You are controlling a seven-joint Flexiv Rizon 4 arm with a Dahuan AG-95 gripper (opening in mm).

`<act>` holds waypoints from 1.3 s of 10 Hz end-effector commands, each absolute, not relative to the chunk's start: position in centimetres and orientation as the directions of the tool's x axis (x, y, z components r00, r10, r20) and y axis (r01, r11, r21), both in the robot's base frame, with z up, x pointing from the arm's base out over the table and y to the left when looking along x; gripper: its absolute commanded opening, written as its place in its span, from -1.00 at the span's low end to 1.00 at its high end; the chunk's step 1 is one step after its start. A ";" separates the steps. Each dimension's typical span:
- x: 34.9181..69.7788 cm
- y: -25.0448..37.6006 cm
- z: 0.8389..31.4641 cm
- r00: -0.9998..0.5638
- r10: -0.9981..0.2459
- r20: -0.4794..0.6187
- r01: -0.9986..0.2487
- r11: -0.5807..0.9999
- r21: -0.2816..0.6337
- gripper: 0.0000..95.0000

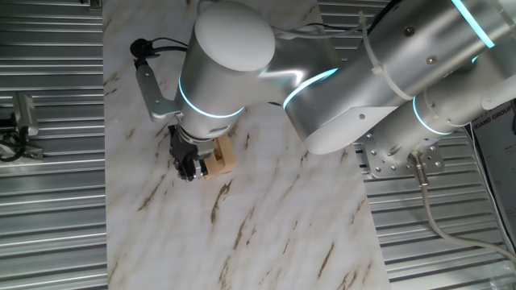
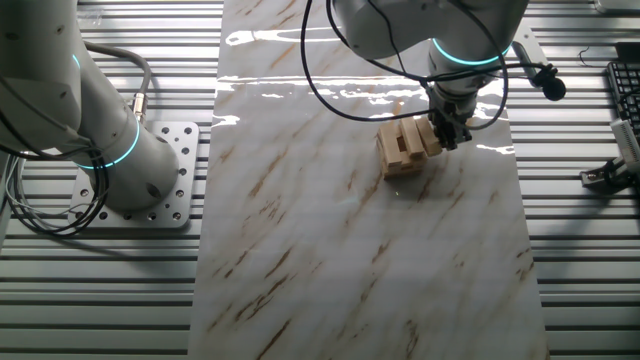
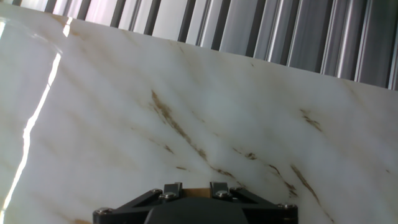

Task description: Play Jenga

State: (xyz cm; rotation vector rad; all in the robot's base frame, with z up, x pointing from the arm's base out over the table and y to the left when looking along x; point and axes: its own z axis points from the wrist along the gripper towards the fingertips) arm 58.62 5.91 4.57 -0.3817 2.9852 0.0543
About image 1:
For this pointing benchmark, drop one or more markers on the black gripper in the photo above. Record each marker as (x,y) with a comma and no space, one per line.
(185,147)

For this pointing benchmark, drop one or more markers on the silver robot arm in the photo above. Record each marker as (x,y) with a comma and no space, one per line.
(363,68)

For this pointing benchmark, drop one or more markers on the white marble pattern mat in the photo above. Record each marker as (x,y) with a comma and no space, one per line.
(282,221)

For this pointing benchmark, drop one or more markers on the white printed poster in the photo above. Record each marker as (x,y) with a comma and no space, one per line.
(498,161)

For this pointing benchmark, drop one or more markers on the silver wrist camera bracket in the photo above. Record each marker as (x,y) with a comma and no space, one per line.
(153,96)

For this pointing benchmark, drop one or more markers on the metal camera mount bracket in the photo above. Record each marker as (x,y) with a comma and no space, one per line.
(32,153)

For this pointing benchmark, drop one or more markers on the silver depth camera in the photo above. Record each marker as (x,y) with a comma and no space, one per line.
(25,113)

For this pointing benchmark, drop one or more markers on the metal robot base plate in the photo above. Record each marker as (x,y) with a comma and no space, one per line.
(377,163)

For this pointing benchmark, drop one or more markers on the small metal corner bracket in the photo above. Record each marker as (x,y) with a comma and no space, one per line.
(95,5)

